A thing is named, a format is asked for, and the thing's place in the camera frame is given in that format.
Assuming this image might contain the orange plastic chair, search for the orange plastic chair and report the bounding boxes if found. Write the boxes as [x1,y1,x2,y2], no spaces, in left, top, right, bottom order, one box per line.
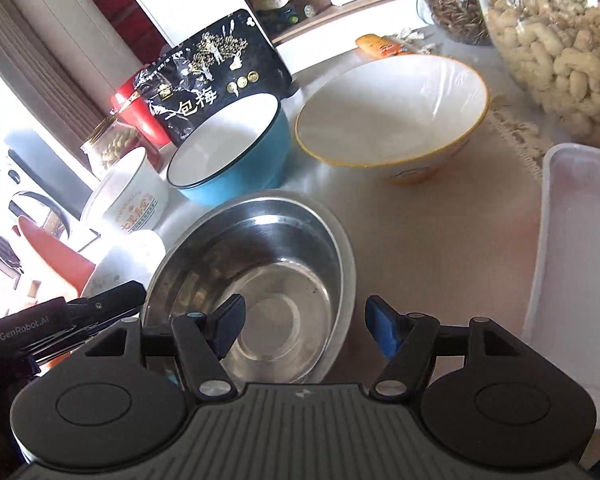
[17,216,95,296]

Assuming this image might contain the white bowl yellow rim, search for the white bowl yellow rim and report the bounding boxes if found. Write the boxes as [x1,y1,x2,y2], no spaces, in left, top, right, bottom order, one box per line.
[294,54,491,183]

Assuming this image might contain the white tv cabinet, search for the white tv cabinet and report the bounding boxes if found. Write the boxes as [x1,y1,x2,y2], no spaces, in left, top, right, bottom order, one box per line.
[220,0,432,76]

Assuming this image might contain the white paper noodle bowl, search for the white paper noodle bowl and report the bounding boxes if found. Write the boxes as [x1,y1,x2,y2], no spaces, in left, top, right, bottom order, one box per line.
[82,148,169,234]

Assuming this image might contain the glass jar of peanuts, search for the glass jar of peanuts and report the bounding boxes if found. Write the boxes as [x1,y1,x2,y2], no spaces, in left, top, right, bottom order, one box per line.
[479,0,600,148]

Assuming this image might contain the blue enamel bowl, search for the blue enamel bowl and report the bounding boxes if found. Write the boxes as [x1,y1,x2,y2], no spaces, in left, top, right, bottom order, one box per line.
[166,93,291,207]

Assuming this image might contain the glass jar of seeds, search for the glass jar of seeds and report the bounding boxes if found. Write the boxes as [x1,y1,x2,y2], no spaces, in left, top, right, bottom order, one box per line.
[425,0,491,47]

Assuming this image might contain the orange snack tube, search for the orange snack tube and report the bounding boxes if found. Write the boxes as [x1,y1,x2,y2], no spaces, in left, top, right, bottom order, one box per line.
[355,34,410,60]

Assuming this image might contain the stainless steel bowl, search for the stainless steel bowl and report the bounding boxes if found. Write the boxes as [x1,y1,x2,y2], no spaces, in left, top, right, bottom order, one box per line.
[140,190,356,385]

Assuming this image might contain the gold lid peanut jar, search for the gold lid peanut jar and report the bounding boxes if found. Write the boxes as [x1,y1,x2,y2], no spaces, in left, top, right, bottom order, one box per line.
[81,114,162,180]

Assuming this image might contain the red trash bin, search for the red trash bin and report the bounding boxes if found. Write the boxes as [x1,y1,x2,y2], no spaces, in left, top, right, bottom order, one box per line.
[110,77,171,148]

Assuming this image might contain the white plastic tray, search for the white plastic tray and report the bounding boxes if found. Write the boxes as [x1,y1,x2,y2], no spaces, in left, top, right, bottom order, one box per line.
[522,143,600,429]

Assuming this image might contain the black plum snack bag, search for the black plum snack bag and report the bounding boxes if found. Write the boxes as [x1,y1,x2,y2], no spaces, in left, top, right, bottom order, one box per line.
[134,9,294,146]

